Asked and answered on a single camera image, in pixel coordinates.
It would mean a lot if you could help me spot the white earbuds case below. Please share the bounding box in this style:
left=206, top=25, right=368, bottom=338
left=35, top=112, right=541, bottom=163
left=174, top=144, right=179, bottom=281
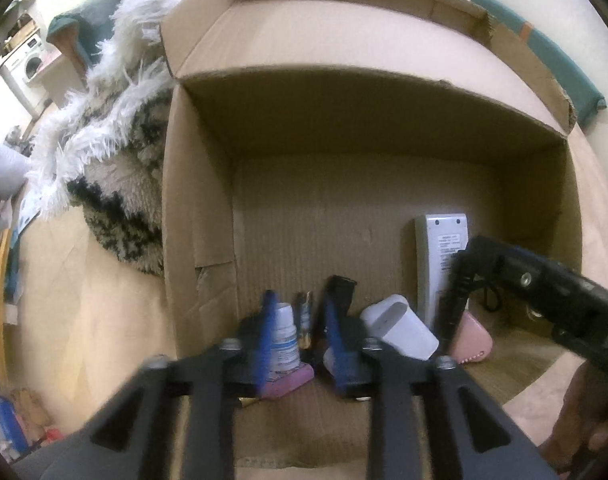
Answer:
left=360, top=295, right=438, bottom=361

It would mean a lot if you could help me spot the white round jar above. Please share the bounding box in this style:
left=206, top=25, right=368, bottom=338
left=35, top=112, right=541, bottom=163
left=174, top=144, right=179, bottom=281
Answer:
left=322, top=348, right=335, bottom=376

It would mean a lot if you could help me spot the pink silicone brush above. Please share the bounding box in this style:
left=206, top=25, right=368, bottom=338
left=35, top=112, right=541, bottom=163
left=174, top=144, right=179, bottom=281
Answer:
left=447, top=310, right=493, bottom=364

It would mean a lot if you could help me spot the white pill bottle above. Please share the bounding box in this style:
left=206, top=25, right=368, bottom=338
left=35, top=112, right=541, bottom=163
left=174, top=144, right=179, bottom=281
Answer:
left=270, top=302, right=301, bottom=374

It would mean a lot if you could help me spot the black lighter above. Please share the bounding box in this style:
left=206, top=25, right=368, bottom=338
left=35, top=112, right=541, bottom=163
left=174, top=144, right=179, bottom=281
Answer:
left=327, top=275, right=357, bottom=316

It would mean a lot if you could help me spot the right hand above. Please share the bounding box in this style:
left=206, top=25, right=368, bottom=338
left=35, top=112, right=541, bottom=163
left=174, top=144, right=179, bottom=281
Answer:
left=539, top=362, right=608, bottom=479

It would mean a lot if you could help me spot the grey stuffed bag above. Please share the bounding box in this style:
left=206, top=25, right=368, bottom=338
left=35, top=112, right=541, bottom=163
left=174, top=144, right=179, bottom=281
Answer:
left=0, top=144, right=31, bottom=200

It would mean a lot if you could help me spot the teal cushion with orange stripe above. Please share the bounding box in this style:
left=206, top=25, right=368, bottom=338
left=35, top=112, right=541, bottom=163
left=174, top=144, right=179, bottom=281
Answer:
left=471, top=0, right=607, bottom=128

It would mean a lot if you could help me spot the furry black white blanket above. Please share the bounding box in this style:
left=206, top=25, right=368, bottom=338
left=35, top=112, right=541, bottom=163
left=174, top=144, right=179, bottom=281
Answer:
left=29, top=0, right=177, bottom=275

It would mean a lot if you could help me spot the pink perfume bottle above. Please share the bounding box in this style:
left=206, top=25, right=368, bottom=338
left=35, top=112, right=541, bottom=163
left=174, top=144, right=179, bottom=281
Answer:
left=239, top=363, right=315, bottom=408

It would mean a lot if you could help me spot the teal armchair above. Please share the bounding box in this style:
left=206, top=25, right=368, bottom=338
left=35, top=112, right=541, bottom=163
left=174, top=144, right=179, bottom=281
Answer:
left=46, top=0, right=121, bottom=81

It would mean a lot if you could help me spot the white washing machine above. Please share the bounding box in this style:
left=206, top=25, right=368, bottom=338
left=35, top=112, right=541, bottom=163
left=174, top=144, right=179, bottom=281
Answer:
left=0, top=32, right=48, bottom=115

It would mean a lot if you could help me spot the open cardboard box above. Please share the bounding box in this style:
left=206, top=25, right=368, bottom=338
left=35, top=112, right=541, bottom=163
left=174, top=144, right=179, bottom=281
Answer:
left=159, top=0, right=584, bottom=470

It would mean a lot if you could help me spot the white remote control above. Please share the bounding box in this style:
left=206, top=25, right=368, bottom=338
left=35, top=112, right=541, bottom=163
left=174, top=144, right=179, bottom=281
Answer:
left=415, top=214, right=469, bottom=332

